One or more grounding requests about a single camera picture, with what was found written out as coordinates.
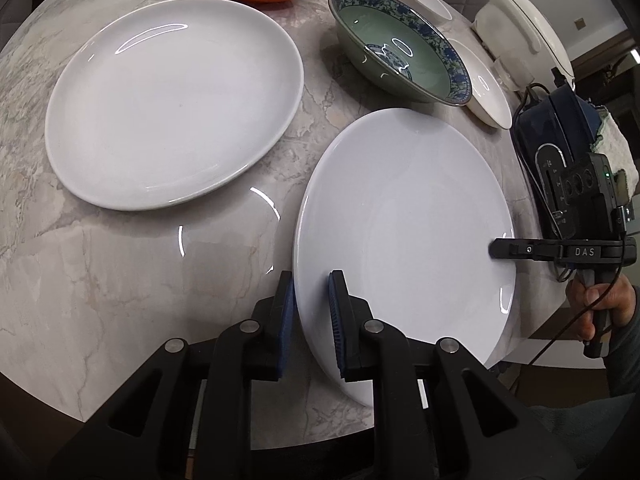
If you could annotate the large white plate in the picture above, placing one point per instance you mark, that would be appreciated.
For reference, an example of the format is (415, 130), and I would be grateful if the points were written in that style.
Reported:
(410, 220)
(175, 100)

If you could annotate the clear glass cup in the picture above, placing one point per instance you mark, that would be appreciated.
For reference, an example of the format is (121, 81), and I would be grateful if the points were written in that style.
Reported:
(507, 72)

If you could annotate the dark blue appliance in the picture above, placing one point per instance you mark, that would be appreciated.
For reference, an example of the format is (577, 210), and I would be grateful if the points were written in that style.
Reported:
(550, 130)

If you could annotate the white and blue cloth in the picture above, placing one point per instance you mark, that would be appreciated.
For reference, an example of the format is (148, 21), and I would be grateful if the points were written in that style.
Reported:
(617, 145)

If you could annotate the blue patterned green bowl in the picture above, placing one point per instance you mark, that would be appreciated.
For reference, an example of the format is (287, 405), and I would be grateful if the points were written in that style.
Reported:
(395, 45)

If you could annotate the white lidded pot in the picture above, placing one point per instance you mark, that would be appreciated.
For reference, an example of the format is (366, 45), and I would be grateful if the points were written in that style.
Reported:
(520, 25)

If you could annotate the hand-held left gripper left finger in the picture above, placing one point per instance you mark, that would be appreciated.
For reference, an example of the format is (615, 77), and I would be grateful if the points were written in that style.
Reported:
(286, 330)

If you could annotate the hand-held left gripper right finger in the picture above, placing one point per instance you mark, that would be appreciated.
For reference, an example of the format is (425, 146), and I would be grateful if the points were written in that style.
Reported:
(338, 330)

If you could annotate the person's right hand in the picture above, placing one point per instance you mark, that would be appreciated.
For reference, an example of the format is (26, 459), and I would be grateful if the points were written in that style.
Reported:
(625, 300)

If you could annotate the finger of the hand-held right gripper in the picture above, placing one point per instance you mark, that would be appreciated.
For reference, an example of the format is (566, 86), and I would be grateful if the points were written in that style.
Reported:
(520, 250)

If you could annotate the person's right forearm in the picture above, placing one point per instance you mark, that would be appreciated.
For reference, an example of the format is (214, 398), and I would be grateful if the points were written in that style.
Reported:
(625, 365)

